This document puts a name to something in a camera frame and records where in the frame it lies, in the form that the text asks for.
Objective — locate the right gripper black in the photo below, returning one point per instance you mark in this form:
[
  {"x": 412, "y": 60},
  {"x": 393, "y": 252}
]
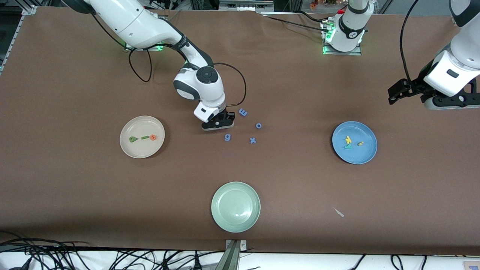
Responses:
[{"x": 225, "y": 116}]

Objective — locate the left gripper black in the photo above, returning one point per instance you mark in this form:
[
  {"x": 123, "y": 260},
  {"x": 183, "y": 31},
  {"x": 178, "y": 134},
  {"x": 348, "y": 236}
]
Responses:
[{"x": 417, "y": 87}]

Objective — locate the yellow foam letter k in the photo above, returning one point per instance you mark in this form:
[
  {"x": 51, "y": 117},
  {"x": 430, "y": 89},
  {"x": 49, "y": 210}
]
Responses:
[{"x": 348, "y": 140}]

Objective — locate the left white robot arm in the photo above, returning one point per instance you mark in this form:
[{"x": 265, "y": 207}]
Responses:
[{"x": 350, "y": 30}]

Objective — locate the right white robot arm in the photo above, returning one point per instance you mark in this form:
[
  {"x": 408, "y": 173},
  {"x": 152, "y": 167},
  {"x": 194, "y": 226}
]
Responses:
[{"x": 123, "y": 18}]

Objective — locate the blue foam letter m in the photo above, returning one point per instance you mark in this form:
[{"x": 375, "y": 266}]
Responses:
[{"x": 243, "y": 112}]

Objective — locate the blue round plate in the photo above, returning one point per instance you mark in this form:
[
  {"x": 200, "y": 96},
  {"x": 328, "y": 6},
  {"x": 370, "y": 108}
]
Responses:
[{"x": 354, "y": 155}]

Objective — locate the green round plate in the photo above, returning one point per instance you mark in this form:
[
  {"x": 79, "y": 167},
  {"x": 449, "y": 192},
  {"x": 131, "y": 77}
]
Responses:
[{"x": 235, "y": 207}]

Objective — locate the beige brown round plate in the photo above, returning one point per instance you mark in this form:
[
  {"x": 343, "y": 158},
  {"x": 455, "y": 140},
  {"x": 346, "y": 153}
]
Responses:
[{"x": 141, "y": 148}]

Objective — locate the brown table cover sheet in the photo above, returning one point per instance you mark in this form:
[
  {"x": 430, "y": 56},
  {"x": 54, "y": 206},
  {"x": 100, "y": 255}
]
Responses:
[{"x": 75, "y": 187}]

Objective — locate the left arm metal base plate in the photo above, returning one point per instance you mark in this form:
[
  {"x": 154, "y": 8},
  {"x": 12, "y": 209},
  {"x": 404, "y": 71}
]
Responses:
[{"x": 341, "y": 53}]

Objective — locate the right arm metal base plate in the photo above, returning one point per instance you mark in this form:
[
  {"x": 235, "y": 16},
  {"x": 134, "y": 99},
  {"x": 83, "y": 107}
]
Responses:
[{"x": 157, "y": 48}]

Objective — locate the aluminium frame structure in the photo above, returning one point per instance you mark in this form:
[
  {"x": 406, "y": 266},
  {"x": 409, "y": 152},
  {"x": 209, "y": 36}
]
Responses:
[{"x": 243, "y": 4}]

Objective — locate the metal mounting bracket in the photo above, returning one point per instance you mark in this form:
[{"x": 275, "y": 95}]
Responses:
[{"x": 233, "y": 255}]

